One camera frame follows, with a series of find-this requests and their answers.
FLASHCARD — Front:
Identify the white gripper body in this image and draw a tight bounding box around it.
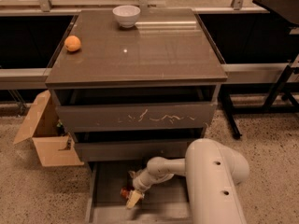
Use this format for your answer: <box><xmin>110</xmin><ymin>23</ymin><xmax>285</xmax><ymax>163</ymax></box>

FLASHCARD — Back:
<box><xmin>133</xmin><ymin>169</ymin><xmax>155</xmax><ymax>192</ymax></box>

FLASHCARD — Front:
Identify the orange fruit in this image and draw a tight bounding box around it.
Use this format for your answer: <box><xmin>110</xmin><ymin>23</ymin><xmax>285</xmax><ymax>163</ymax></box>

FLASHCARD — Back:
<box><xmin>64</xmin><ymin>35</ymin><xmax>81</xmax><ymax>52</ymax></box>

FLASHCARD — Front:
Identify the red coke can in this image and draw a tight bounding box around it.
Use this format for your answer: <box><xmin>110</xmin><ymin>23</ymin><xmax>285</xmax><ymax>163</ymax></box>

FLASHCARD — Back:
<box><xmin>121</xmin><ymin>187</ymin><xmax>133</xmax><ymax>199</ymax></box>

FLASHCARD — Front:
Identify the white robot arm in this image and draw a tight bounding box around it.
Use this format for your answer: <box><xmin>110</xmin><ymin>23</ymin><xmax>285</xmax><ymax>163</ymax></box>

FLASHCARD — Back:
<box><xmin>126</xmin><ymin>138</ymin><xmax>249</xmax><ymax>224</ymax></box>

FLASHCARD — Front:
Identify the open bottom grey drawer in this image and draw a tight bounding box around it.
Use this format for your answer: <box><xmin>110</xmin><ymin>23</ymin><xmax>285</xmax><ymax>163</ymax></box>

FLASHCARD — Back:
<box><xmin>85</xmin><ymin>161</ymin><xmax>193</xmax><ymax>224</ymax></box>

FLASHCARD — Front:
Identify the brown cardboard box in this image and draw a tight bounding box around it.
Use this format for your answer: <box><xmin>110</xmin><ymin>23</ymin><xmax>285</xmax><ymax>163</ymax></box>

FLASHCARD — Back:
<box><xmin>14</xmin><ymin>91</ymin><xmax>84</xmax><ymax>167</ymax></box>

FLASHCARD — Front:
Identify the grey drawer cabinet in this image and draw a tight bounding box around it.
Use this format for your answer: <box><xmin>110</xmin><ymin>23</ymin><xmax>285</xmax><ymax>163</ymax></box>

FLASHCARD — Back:
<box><xmin>45</xmin><ymin>8</ymin><xmax>228</xmax><ymax>224</ymax></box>

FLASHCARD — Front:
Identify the white ceramic bowl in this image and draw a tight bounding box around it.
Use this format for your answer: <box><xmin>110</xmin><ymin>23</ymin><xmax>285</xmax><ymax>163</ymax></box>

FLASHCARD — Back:
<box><xmin>112</xmin><ymin>5</ymin><xmax>141</xmax><ymax>28</ymax></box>

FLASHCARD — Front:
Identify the middle grey drawer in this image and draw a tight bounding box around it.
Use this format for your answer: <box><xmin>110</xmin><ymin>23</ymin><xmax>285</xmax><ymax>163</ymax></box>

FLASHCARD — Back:
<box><xmin>75</xmin><ymin>139</ymin><xmax>193</xmax><ymax>161</ymax></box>

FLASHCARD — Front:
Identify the top grey drawer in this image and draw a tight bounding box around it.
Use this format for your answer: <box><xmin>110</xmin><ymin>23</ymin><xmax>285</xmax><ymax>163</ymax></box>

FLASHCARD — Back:
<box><xmin>56</xmin><ymin>102</ymin><xmax>217</xmax><ymax>133</ymax></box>

